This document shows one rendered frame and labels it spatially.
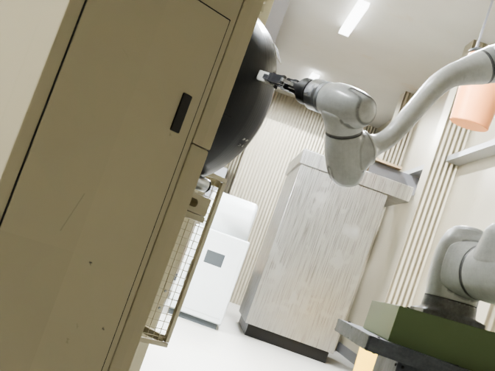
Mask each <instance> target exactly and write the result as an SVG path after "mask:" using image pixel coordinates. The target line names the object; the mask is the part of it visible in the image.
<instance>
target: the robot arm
mask: <svg viewBox="0 0 495 371"><path fill-rule="evenodd" d="M256 79H257V80H258V81H261V82H265V83H267V84H269V85H274V88H275V89H277V87H279V88H280V89H281V90H285V91H288V92H290V93H292V94H294V95H295V98H296V100H297V101H298V102H299V103H301V104H302V105H305V106H306V107H307V108H308V109H310V110H313V111H315V112H317V113H319V114H321V116H322V118H323V122H324V125H325V131H326V137H325V142H324V152H325V160H326V168H327V172H328V174H329V177H330V179H331V180H332V181H333V182H334V183H335V184H336V185H337V186H339V187H343V188H352V187H354V186H356V185H358V184H359V183H360V182H361V180H362V178H363V177H364V175H365V171H366V170H367V169H368V167H369V166H370V165H373V164H374V162H375V160H376V157H377V156H378V155H380V154H382V153H383V152H386V151H388V150H389V149H390V148H392V147H393V146H395V145H396V144H397V143H398V142H399V141H400V140H401V139H402V138H403V137H404V136H405V135H406V134H407V133H408V132H409V131H410V130H411V129H412V128H413V126H414V125H415V124H416V123H417V122H418V121H419V120H420V119H421V117H422V116H423V115H424V114H425V113H426V112H427V111H428V110H429V109H430V108H431V106H433V105H434V103H436V102H437V100H438V99H439V98H440V97H441V96H442V95H444V94H445V92H447V91H448V90H450V89H452V88H454V87H457V86H461V85H484V84H489V83H495V44H494V45H490V46H486V47H485V48H483V49H480V50H477V51H475V52H472V53H471V54H469V55H467V56H465V57H463V58H461V59H459V60H457V61H454V62H453V63H450V64H448V65H447V66H444V67H443V68H441V69H440V70H438V71H437V72H435V73H434V74H433V75H432V76H431V77H430V78H429V79H428V80H427V81H426V82H425V83H424V84H423V85H422V86H421V87H420V88H419V89H418V91H417V92H416V93H415V94H414V95H413V97H412V98H411V99H410V100H409V102H408V103H407V104H406V105H405V106H404V107H403V108H402V109H401V111H400V112H399V113H398V115H397V116H396V117H395V118H394V120H392V121H391V122H390V123H389V124H388V126H387V127H386V128H384V129H383V130H382V131H381V132H378V133H376V134H369V133H368V132H367V131H365V130H363V127H366V126H368V125H369V124H370V123H371V122H372V121H373V120H374V119H375V117H376V110H377V109H376V102H375V101H374V99H373V98H372V97H371V96H370V95H368V94H367V93H366V92H364V91H362V90H360V89H358V88H355V87H354V86H351V85H347V84H344V83H333V82H328V81H325V80H322V79H311V78H304V79H302V80H301V81H299V80H297V79H290V78H287V77H286V76H285V75H280V74H277V73H275V72H273V73H272V72H271V73H268V72H266V71H262V70H259V73H258V75H257V77H256ZM479 301H483V302H485V303H490V304H494V305H495V223H492V224H490V225H489V226H488V227H486V229H484V231H482V230H480V229H478V228H475V227H469V226H464V225H457V226H454V227H452V228H450V229H448V230H447V231H446V232H445V233H444V235H443V236H442V237H441V239H440V241H439V242H438V245H437V247H436V248H435V252H434V255H433V257H432V261H431V264H430V268H429V273H428V276H427V280H426V288H425V292H424V297H423V300H422V301H421V304H420V305H411V306H410V308H411V309H414V310H416V311H421V312H424V313H427V314H431V315H435V316H437V317H442V318H445V319H450V320H453V321H455V322H460V323H463V324H466V325H470V326H474V327H476V328H481V329H484V330H485V327H486V326H485V325H484V324H482V323H480V322H478V321H476V315H477V307H478V305H479Z"/></svg>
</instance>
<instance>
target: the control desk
mask: <svg viewBox="0 0 495 371"><path fill-rule="evenodd" d="M263 3H264V0H0V371H129V369H130V366H131V364H132V361H133V358H134V355H135V353H136V350H137V347H138V344H139V342H140V339H141V336H142V334H143V331H144V328H145V325H146V323H147V320H148V317H149V315H150V312H151V309H152V305H153V303H154V301H155V297H156V295H157V293H158V289H159V287H160V285H161V281H162V279H163V276H164V273H165V271H166V267H167V265H168V263H169V259H170V257H171V254H172V251H173V249H174V246H175V242H176V241H177V238H178V234H179V232H180V229H181V226H182V224H183V220H184V218H185V216H186V212H187V210H188V208H189V204H190V202H191V200H192V196H193V194H194V190H195V188H196V186H197V182H198V180H199V178H200V174H201V171H202V170H203V166H204V163H205V161H206V158H207V155H208V151H207V150H210V149H211V145H212V143H213V141H214V137H215V135H216V133H217V129H218V127H219V125H220V121H221V119H222V115H223V113H224V111H225V107H226V105H227V103H228V99H229V96H230V95H231V91H232V88H233V86H234V83H235V80H236V77H237V74H238V72H239V69H240V66H241V64H242V61H243V58H244V56H245V52H246V50H247V48H248V44H249V42H250V39H251V36H252V34H253V31H254V28H255V25H256V22H257V20H258V17H259V14H260V12H261V9H262V6H263Z"/></svg>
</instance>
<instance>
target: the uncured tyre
mask: <svg viewBox="0 0 495 371"><path fill-rule="evenodd" d="M276 69H277V62H276V54H275V47H274V44H273V40H272V38H271V36H270V33H269V32H268V31H267V29H266V28H265V26H264V25H263V23H262V22H261V21H260V20H259V19H258V20H257V22H256V25H255V28H254V31H253V34H252V36H251V39H250V42H249V44H248V47H247V50H246V52H245V56H244V58H243V61H242V64H241V66H240V69H239V72H238V74H237V77H236V80H235V83H234V86H233V88H232V91H231V95H230V96H229V99H228V103H227V105H226V107H225V111H224V113H226V114H228V115H229V116H231V118H230V117H228V116H226V115H225V114H223V115H222V119H221V121H220V125H219V127H218V129H217V133H216V135H215V137H214V141H213V143H212V145H211V149H210V150H207V151H208V155H207V158H206V161H205V163H204V166H203V170H202V171H201V174H200V176H202V177H205V176H208V175H210V174H213V173H215V172H216V171H218V170H220V169H221V168H222V167H224V166H226V165H227V164H228V163H230V162H231V161H232V160H233V159H234V158H235V157H236V156H238V155H239V154H240V153H241V152H242V151H243V150H244V149H245V148H246V147H247V145H248V144H249V143H250V142H251V141H252V140H253V138H254V137H255V135H256V133H257V132H258V131H259V129H260V127H261V126H262V124H263V122H264V120H265V118H266V115H267V113H268V110H269V108H270V105H271V102H272V99H273V94H274V90H275V88H274V85H269V84H267V83H265V82H261V81H258V80H257V79H256V77H257V75H258V73H259V70H262V71H266V72H268V73H271V72H272V73H273V72H275V73H276ZM244 136H245V137H247V138H249V139H250V140H249V141H248V142H247V143H246V144H245V146H244V147H243V148H242V149H241V148H238V147H236V146H237V145H238V143H239V142H240V141H241V140H242V139H243V137H244Z"/></svg>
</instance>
